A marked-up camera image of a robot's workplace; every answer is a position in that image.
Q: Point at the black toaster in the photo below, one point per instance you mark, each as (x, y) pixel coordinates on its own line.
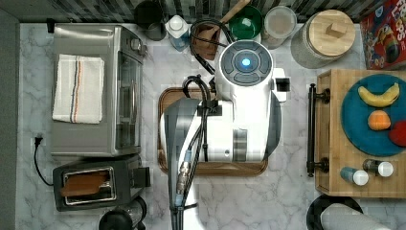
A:
(93, 183)

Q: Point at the blue bottle white cap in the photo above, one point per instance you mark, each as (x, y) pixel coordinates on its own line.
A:
(179, 33)

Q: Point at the brown utensil holder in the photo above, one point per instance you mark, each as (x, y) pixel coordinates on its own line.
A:
(203, 40)

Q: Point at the brown wooden tray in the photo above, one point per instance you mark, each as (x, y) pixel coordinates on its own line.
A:
(168, 97)

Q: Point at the striped white dish towel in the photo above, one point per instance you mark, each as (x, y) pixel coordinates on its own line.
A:
(79, 89)

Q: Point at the wooden spoon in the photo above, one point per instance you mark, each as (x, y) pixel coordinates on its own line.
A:
(234, 10)

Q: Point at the dark shaker white cap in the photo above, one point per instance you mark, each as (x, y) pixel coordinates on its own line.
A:
(381, 168)

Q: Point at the jar with wooden lid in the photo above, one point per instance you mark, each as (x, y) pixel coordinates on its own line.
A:
(323, 38)

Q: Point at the colourful cereal box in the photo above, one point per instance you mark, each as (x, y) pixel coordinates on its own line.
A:
(384, 36)

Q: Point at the paper towel roll holder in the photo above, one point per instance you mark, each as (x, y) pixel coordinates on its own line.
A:
(339, 213)

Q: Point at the yellow banana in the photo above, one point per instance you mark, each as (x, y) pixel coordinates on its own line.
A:
(382, 100)

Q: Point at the green bowl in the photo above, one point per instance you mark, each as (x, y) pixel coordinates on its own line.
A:
(247, 23)

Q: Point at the dark metal cup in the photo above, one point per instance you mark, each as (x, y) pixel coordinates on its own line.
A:
(148, 15)

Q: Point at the teal round plate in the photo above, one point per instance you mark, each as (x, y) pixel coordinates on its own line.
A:
(355, 113)

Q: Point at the silver toaster oven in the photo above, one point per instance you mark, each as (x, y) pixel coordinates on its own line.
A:
(118, 133)

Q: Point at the orange fruit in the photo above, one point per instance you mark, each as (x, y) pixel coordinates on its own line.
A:
(379, 120)

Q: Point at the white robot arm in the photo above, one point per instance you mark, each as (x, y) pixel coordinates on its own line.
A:
(240, 123)

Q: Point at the red apple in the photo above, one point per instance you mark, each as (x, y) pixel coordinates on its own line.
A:
(398, 133)

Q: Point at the teal shaker white cap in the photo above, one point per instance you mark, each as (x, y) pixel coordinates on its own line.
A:
(354, 176)

